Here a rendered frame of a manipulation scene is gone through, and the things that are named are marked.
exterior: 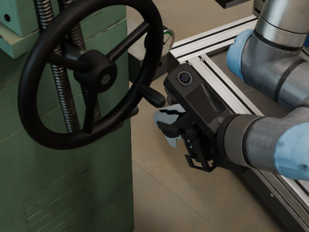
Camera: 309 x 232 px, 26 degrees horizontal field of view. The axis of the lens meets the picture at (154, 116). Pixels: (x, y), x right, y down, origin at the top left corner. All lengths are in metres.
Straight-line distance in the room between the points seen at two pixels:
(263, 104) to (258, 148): 1.00
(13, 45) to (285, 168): 0.45
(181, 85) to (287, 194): 0.79
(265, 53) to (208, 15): 1.59
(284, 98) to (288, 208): 0.80
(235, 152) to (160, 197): 1.00
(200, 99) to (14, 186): 0.54
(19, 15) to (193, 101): 0.29
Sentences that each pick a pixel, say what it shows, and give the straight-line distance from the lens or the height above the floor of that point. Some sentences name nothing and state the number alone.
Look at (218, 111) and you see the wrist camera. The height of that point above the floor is 0.82.
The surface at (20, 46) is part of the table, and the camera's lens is 1.06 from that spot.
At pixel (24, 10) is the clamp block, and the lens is 1.03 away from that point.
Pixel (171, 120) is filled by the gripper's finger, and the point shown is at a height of 0.75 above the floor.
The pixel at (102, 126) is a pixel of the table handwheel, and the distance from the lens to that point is 1.15.
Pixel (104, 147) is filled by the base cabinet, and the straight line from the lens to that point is 1.52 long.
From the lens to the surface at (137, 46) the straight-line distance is 1.42.
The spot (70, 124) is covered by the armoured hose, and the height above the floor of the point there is 0.67.
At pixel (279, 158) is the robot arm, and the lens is 0.88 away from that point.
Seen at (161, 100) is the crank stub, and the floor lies 0.74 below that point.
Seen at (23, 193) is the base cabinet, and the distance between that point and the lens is 1.43.
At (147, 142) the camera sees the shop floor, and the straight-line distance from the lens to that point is 2.06.
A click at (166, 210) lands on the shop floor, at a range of 1.90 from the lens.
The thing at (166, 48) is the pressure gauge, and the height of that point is 0.64.
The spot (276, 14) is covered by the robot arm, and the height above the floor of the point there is 0.95.
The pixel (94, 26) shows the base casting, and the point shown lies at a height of 0.73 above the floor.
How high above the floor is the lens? 1.51
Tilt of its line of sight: 45 degrees down
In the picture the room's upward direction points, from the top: straight up
